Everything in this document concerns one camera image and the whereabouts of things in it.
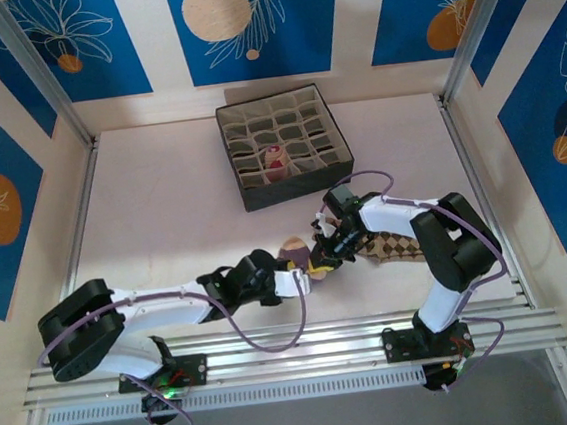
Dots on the purple sock beige toe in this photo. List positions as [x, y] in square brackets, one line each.
[298, 256]

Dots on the brown argyle sock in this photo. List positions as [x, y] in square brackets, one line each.
[397, 247]

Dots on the beige sock red toe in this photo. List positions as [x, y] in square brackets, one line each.
[277, 168]

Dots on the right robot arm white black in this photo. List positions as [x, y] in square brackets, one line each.
[448, 252]

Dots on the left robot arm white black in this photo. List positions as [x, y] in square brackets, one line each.
[162, 307]

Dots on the dark fabric sock organizer box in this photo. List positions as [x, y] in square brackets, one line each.
[301, 190]

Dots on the black controller module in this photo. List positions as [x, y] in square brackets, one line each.
[435, 376]
[156, 403]

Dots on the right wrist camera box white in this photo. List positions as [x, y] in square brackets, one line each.
[324, 223]

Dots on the aluminium mounting rail beam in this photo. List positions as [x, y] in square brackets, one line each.
[297, 359]

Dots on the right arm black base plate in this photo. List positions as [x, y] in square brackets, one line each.
[402, 347]

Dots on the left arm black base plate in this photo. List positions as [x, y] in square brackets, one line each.
[193, 369]

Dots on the aluminium table side rail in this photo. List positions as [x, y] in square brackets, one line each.
[84, 201]
[464, 155]

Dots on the aluminium frame post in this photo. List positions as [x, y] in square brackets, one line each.
[476, 18]
[44, 75]

